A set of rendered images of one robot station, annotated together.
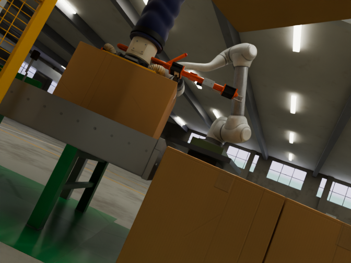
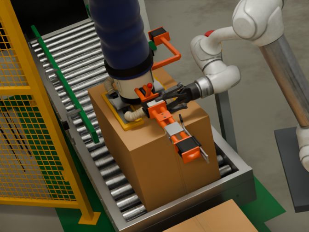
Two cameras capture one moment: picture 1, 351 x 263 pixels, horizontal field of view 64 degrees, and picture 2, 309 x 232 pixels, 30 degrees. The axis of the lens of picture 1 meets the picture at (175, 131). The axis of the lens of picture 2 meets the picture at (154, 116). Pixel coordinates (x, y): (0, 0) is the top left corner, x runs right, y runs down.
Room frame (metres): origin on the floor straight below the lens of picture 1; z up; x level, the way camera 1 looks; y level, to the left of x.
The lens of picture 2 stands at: (1.05, -1.81, 2.54)
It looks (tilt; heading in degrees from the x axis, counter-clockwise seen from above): 36 degrees down; 72
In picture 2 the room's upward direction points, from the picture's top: 15 degrees counter-clockwise
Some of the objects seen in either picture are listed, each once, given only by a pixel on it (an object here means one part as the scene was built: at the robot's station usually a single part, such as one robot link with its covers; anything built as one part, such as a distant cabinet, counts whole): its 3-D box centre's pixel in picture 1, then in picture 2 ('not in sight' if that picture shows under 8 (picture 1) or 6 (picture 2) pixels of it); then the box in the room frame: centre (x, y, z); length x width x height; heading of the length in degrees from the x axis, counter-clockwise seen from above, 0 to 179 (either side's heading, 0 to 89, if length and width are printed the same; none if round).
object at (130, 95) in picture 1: (119, 102); (152, 132); (1.72, 0.39, 0.75); 0.60 x 0.40 x 0.40; 88
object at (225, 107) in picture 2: (93, 137); (224, 114); (2.22, 0.56, 0.50); 0.07 x 0.07 x 1.00; 86
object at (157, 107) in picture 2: (176, 70); (154, 106); (1.69, 0.15, 1.08); 0.10 x 0.08 x 0.06; 176
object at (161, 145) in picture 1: (162, 151); (187, 201); (1.68, 0.02, 0.58); 0.70 x 0.03 x 0.06; 176
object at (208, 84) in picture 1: (208, 84); (174, 132); (1.67, -0.07, 1.07); 0.07 x 0.07 x 0.04; 86
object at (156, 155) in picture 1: (155, 167); (191, 217); (1.68, 0.02, 0.48); 0.70 x 0.03 x 0.15; 176
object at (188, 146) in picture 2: (229, 91); (187, 149); (1.66, -0.20, 1.08); 0.08 x 0.07 x 0.05; 86
